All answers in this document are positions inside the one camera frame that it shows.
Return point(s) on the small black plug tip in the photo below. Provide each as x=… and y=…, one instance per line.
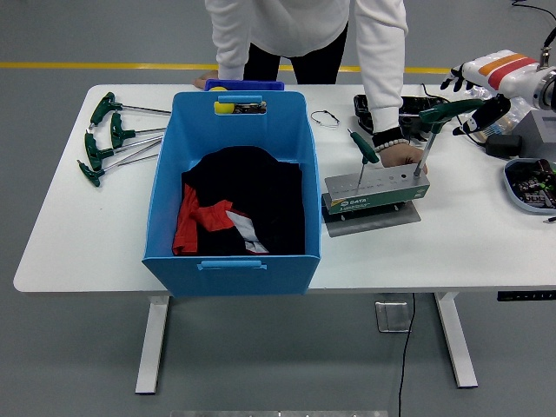
x=551, y=220

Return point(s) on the black red cloth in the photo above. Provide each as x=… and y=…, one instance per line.
x=260, y=195

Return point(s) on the person's left forearm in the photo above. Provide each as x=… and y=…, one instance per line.
x=386, y=95

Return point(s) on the green grey wrench holder stand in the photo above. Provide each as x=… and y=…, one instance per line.
x=373, y=197

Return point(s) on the white table leg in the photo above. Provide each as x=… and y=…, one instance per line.
x=456, y=343
x=152, y=347

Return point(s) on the black table control panel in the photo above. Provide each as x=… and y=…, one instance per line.
x=525, y=296

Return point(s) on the person's right hand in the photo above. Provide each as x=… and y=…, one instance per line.
x=207, y=79

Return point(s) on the person's right forearm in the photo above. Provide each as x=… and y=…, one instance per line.
x=230, y=56

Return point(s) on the yellow ball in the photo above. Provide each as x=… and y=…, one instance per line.
x=225, y=108

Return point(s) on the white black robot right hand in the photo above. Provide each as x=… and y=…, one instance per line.
x=504, y=71

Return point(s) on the tan strip of resistors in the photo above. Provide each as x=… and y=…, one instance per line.
x=497, y=126

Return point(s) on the black wrist watch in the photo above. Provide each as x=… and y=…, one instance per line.
x=386, y=137

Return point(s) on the person's left hand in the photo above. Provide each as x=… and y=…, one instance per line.
x=404, y=156

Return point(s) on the black plastic tray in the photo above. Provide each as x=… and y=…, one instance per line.
x=412, y=106

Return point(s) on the dark blue plastic bin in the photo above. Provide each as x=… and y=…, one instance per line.
x=247, y=84

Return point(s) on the grey device box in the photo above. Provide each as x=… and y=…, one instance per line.
x=538, y=134

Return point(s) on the clear plastic bag of parts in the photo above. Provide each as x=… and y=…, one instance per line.
x=523, y=106

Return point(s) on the person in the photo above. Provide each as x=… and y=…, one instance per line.
x=295, y=21

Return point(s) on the light blue plastic box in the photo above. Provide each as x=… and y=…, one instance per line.
x=234, y=278

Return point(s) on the pale blue tray of components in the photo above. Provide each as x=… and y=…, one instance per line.
x=530, y=187

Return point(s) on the black power adapter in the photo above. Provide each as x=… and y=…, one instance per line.
x=504, y=145

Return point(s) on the silver black metal part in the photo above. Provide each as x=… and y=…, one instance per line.
x=252, y=108

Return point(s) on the metal floor plate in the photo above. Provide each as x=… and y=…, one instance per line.
x=391, y=317

